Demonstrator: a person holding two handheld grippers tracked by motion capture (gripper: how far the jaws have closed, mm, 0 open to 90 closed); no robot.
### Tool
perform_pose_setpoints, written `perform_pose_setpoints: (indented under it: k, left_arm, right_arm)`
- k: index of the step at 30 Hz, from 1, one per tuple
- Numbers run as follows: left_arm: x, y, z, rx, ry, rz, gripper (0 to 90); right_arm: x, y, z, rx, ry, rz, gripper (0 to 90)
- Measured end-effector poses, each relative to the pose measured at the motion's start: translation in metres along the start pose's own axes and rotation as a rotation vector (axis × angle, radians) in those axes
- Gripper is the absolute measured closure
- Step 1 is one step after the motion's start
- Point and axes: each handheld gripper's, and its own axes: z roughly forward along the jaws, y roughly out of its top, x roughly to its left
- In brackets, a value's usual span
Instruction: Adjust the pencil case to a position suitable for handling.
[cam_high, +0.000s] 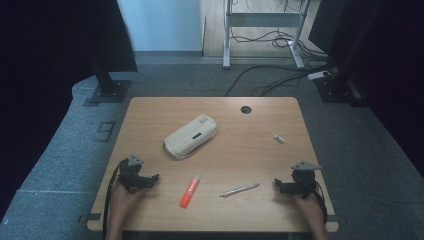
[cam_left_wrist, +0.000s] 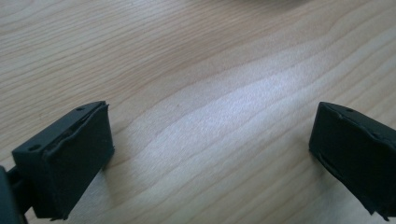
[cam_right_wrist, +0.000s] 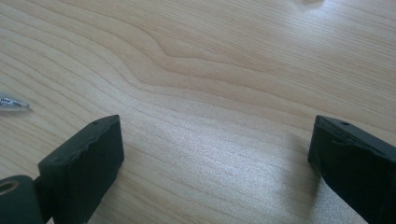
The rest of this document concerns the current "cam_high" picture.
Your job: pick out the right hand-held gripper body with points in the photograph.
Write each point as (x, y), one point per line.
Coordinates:
(302, 181)

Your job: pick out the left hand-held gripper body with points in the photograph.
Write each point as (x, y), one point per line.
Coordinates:
(131, 175)

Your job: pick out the white pen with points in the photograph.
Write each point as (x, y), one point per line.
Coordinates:
(239, 190)

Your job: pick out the small white eraser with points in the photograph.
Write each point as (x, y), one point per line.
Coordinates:
(279, 138)

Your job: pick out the beige pencil case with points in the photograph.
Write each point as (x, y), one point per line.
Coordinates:
(190, 136)

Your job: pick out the person's right hand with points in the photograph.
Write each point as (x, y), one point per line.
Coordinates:
(308, 206)

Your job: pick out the person's left hand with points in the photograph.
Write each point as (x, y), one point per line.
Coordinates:
(123, 200)

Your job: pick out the orange highlighter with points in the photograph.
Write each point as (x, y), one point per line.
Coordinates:
(190, 191)

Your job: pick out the grey floor socket plate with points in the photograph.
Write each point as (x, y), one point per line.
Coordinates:
(106, 130)

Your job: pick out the black table grommet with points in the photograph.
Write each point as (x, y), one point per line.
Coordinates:
(246, 109)

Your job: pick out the white power strip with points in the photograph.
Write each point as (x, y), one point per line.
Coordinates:
(318, 75)

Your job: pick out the black curtain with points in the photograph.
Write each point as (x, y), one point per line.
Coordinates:
(40, 66)
(383, 66)

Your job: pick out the black stand with base plate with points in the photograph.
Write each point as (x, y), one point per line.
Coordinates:
(108, 88)
(336, 90)

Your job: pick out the white metal desk frame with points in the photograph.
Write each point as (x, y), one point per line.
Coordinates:
(263, 20)

